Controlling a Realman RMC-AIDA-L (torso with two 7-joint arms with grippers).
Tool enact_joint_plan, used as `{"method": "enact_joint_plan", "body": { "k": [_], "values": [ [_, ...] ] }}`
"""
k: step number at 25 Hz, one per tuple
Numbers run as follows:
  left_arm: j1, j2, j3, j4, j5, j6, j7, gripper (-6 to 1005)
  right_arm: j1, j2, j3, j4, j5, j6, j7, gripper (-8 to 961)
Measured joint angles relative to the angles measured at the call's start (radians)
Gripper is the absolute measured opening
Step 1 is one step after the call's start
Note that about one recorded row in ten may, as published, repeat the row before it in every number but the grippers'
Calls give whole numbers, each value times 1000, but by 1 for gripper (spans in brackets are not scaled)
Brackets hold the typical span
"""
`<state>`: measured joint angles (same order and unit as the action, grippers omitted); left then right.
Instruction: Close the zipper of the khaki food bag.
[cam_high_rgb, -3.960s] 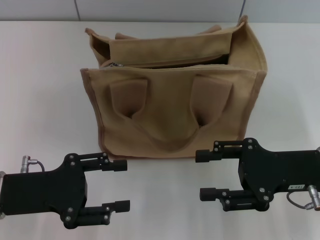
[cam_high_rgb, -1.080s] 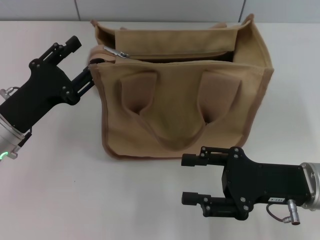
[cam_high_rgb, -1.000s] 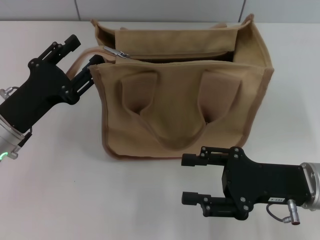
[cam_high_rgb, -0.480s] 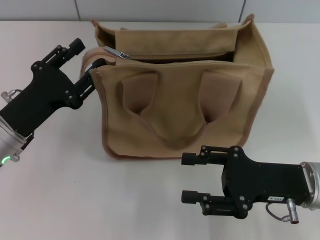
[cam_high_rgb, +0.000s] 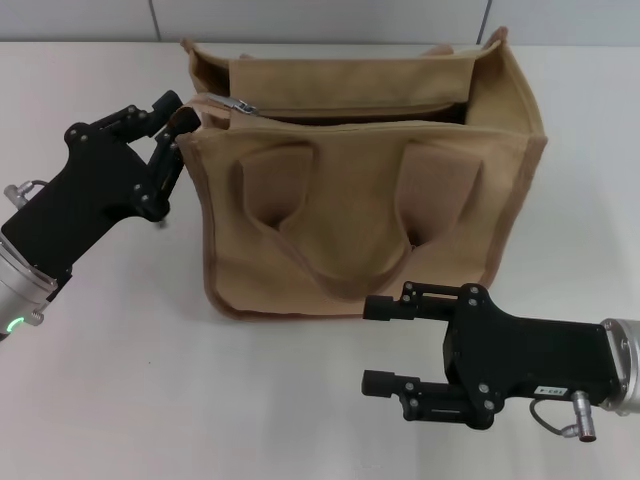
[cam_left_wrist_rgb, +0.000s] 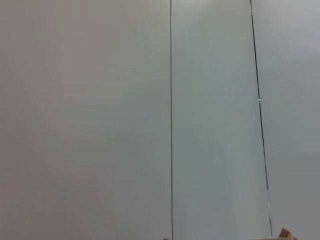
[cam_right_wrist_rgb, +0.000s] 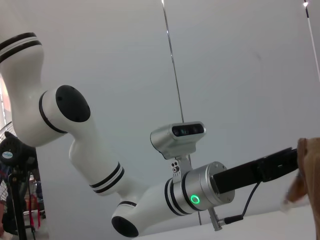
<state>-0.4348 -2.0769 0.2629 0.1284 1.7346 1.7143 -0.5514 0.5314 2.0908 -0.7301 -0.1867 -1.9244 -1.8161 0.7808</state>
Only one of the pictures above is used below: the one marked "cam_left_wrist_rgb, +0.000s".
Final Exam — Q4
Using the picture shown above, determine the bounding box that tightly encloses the thin wall cable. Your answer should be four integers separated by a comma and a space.
249, 0, 274, 237

